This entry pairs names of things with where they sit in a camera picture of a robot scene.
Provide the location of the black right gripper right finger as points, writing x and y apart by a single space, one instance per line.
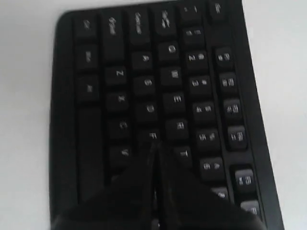
185 203

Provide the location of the black acer keyboard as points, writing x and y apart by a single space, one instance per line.
178 72

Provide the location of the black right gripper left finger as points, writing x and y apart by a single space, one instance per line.
124 205

